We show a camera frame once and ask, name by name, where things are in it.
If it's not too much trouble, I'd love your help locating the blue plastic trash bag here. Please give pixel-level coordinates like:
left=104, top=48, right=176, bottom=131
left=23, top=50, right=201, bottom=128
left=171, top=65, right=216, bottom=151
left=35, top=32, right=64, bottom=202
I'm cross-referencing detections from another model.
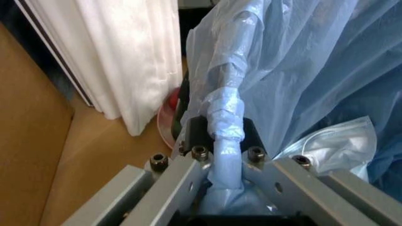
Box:
left=185, top=0, right=402, bottom=215

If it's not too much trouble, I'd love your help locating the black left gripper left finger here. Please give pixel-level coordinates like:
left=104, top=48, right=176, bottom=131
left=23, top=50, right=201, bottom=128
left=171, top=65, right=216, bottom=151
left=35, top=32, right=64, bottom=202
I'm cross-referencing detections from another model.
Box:
left=63, top=116, right=217, bottom=226

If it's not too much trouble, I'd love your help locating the red round object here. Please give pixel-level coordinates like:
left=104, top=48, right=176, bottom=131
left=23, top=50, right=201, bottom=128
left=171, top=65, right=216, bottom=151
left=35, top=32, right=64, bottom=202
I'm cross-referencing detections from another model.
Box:
left=166, top=86, right=182, bottom=108

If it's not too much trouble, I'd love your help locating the white window frame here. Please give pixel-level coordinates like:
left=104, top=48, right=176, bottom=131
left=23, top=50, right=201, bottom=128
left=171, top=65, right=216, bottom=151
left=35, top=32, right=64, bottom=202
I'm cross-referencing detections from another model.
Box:
left=12, top=0, right=95, bottom=106

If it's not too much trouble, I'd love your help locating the white curtain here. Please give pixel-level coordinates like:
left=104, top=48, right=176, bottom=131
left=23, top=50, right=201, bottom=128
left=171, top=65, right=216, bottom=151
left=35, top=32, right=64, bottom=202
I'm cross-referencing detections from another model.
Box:
left=29, top=0, right=184, bottom=137

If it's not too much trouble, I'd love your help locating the pink round plate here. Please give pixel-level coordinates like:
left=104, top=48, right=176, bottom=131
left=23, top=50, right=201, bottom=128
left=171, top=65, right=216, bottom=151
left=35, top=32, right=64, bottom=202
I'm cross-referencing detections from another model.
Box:
left=156, top=103, right=183, bottom=149

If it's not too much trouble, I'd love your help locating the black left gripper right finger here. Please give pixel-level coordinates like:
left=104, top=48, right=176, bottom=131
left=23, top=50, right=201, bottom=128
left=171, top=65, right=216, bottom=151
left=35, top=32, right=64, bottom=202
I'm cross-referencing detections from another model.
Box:
left=239, top=117, right=402, bottom=226

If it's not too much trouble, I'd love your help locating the blue disposable face mask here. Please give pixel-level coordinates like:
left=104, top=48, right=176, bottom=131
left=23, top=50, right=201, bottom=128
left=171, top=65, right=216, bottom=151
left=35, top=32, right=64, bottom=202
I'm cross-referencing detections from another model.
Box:
left=272, top=115, right=378, bottom=183

